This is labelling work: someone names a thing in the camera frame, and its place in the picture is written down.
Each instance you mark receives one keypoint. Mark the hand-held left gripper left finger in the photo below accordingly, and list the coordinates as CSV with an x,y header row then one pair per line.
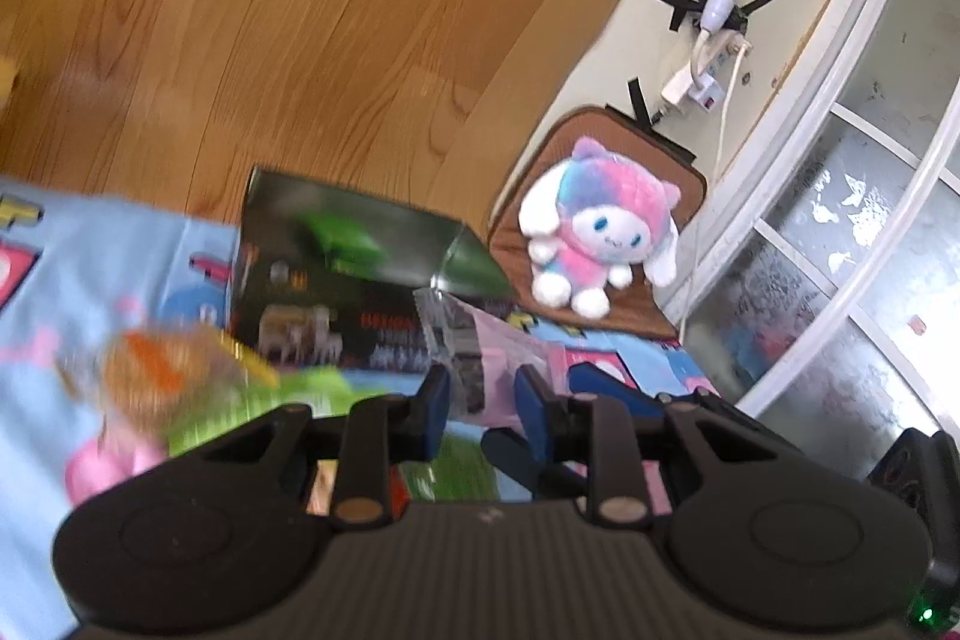
x,y
435,419

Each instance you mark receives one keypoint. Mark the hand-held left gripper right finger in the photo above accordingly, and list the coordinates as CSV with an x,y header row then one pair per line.
x,y
531,419

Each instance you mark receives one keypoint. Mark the pink snack packet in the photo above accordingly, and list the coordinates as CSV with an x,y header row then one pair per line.
x,y
499,359

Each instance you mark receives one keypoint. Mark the dark printed cardboard box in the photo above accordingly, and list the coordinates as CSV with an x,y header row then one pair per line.
x,y
300,265

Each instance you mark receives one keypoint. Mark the orange red snack packet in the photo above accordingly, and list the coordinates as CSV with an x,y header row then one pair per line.
x,y
157,377

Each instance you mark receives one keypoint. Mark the pink blue plush toy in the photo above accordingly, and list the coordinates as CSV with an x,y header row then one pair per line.
x,y
600,220

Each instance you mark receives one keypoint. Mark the brown seat cushion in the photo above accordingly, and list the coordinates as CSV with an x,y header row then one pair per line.
x,y
652,175

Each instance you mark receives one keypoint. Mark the white framed glass door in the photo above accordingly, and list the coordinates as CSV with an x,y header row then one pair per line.
x,y
840,220

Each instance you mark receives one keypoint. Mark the white power strip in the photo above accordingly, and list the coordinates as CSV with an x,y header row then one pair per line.
x,y
705,78

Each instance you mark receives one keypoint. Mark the light blue printed blanket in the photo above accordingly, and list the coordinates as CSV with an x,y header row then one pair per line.
x,y
90,250

